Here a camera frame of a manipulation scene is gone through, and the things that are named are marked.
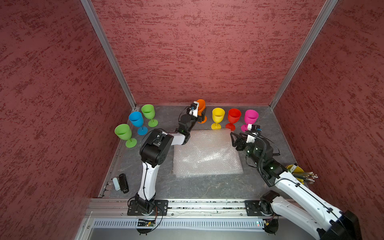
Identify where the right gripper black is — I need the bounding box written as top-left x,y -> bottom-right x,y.
230,131 -> 263,166

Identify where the orange glass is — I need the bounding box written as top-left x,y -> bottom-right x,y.
197,99 -> 207,124

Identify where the yellow glass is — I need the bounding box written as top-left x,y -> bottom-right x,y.
211,108 -> 225,130

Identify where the red glass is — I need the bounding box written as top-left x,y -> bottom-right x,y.
226,109 -> 242,132

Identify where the pink glass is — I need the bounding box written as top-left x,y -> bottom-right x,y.
241,110 -> 259,132

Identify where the dark green glass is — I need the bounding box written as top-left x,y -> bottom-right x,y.
141,104 -> 159,128

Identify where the blue glass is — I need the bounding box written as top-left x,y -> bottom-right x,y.
129,112 -> 148,136

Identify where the light green wine glass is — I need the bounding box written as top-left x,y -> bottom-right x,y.
114,124 -> 137,148

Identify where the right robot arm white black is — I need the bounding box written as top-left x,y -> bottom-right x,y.
230,130 -> 362,240

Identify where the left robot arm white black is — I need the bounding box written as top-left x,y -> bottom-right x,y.
135,102 -> 206,215

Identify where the right base wiring plug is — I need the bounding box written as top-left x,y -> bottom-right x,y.
264,219 -> 279,235

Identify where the left base wiring board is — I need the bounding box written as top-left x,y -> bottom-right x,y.
136,219 -> 157,235

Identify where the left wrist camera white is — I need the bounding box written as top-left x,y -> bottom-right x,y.
189,101 -> 199,118

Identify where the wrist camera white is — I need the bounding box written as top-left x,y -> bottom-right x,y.
246,124 -> 262,143
189,101 -> 199,118

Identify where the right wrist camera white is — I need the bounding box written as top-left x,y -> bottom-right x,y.
246,124 -> 262,143

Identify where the yellow cup holding cables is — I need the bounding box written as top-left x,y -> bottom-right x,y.
286,164 -> 305,174

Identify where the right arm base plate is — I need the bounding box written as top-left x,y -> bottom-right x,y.
244,200 -> 280,219

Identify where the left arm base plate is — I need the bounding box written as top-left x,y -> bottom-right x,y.
127,200 -> 169,217

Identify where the black white bracket on table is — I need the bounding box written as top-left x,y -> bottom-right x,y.
112,174 -> 130,194

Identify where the aluminium front rail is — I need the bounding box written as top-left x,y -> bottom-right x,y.
85,197 -> 328,218

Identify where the left aluminium corner post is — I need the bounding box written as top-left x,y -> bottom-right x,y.
81,0 -> 137,111

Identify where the aluminium corner post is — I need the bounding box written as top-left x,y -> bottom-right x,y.
269,0 -> 338,110
81,0 -> 137,111

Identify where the white slotted cable duct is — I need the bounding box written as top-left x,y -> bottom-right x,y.
92,218 -> 264,231

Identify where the right aluminium corner post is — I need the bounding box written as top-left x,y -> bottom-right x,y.
269,0 -> 338,110

